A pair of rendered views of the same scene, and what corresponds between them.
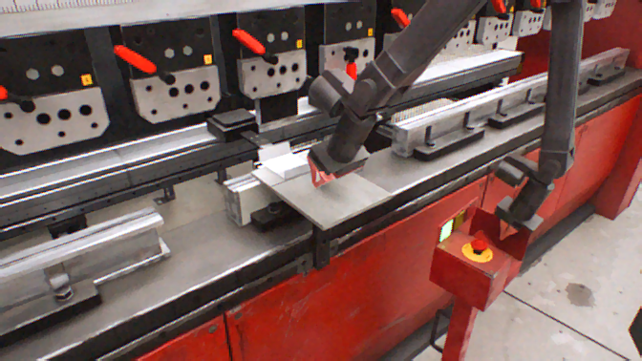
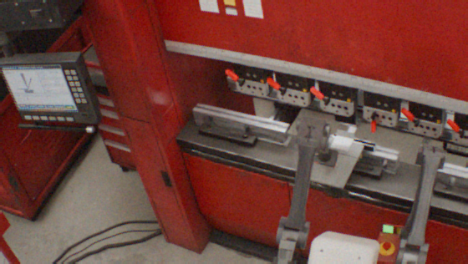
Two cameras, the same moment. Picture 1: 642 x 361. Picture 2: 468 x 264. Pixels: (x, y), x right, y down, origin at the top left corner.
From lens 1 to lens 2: 224 cm
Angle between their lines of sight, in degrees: 59
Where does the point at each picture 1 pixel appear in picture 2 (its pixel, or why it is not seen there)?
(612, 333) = not seen: outside the picture
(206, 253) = (294, 155)
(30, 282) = (239, 125)
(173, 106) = (289, 99)
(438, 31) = not seen: hidden behind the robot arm
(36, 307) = (236, 134)
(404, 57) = not seen: hidden behind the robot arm
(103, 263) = (261, 134)
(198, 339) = (276, 184)
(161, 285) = (270, 155)
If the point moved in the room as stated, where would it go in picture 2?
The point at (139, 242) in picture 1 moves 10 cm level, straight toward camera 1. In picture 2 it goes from (275, 134) to (262, 148)
